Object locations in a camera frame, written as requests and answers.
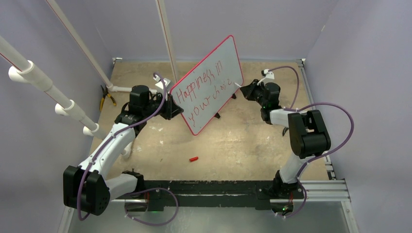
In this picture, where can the white pvc pipe frame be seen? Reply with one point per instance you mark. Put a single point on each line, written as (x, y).
(25, 71)

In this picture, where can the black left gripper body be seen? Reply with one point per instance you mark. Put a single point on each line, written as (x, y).
(156, 104)

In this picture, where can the red marker cap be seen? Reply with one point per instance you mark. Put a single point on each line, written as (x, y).
(193, 159)

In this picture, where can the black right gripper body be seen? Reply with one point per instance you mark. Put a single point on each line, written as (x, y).
(259, 87)

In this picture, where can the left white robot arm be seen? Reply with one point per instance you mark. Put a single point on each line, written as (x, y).
(86, 187)

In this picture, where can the black spring clamp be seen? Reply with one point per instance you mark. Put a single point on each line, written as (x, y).
(285, 130)

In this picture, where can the red framed whiteboard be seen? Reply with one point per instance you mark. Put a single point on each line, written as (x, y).
(209, 85)

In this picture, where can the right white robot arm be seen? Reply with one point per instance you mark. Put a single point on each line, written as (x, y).
(308, 135)

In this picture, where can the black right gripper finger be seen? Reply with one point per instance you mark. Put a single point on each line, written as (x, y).
(248, 89)
(249, 96)

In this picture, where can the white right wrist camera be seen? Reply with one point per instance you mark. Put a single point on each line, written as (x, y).
(266, 74)

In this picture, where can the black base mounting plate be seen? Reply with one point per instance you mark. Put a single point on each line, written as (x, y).
(253, 194)

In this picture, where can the yellow handled pliers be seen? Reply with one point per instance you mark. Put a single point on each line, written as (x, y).
(106, 94)

